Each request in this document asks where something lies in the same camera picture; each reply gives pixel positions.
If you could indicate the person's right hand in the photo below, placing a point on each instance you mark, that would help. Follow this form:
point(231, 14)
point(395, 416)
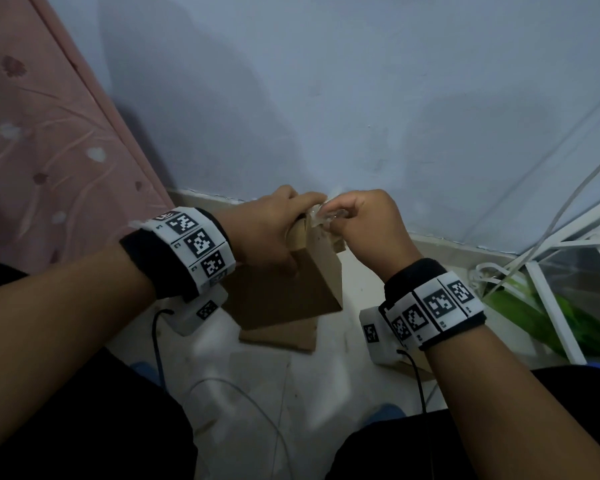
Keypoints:
point(375, 229)

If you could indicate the person's left hand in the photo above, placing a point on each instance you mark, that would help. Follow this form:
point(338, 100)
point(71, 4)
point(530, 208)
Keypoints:
point(260, 234)

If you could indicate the clear packing tape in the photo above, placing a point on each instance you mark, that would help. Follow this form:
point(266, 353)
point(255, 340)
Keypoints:
point(325, 217)

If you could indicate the taped brown cardboard box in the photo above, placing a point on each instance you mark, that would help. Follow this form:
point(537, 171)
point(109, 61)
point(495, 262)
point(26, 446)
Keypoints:
point(280, 339)

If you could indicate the person's right forearm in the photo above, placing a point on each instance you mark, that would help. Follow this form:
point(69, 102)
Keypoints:
point(510, 414)

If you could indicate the person's left forearm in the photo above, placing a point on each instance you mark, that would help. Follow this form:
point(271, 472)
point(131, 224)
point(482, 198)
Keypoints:
point(55, 334)

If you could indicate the person's right blue shoe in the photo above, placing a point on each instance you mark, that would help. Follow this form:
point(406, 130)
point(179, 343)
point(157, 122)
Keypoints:
point(386, 412)

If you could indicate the left wrist marker band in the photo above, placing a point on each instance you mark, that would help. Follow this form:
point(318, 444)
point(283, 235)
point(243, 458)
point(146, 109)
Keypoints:
point(195, 244)

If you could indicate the wrist marker band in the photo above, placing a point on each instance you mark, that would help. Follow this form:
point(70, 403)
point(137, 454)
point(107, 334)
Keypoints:
point(195, 244)
point(435, 304)

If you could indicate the right wrist marker band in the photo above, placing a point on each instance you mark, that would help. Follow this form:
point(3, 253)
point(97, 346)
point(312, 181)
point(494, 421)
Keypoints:
point(435, 304)

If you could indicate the green plastic bag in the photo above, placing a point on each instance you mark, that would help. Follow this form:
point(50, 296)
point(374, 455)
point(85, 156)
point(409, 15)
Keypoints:
point(525, 314)

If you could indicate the small tan floor scrap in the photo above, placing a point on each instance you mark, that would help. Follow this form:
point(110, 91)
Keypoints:
point(206, 427)

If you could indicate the white metal rack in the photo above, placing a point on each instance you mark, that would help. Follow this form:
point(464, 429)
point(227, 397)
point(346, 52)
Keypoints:
point(556, 314)

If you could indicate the pink floral bedsheet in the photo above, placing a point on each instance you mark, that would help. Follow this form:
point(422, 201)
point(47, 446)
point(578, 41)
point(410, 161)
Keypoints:
point(45, 144)

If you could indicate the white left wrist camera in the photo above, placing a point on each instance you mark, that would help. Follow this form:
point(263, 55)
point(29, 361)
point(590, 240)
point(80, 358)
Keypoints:
point(185, 322)

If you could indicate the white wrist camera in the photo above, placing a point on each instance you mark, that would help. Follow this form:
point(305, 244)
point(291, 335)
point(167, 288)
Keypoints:
point(382, 357)
point(185, 322)

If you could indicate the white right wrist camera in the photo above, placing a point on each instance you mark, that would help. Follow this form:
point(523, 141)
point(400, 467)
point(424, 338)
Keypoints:
point(382, 357)

